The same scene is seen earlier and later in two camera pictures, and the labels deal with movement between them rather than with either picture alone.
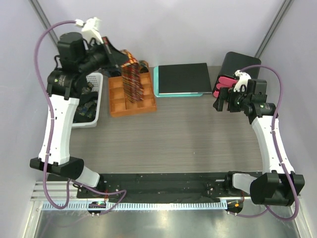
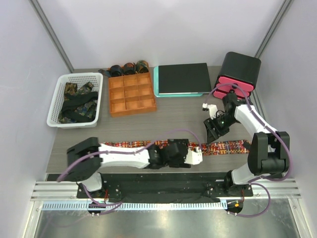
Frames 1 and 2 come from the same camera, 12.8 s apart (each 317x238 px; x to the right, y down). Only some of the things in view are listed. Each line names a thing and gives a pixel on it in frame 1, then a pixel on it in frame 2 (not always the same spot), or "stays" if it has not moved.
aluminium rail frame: [57, 192] stays
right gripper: [229, 94] → [212, 135]
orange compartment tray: [120, 105] stays
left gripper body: [101, 59] → [178, 162]
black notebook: [184, 79] stays
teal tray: [156, 87] stays
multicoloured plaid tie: [131, 77] → [227, 147]
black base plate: [165, 188] stays
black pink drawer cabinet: [232, 62] stays
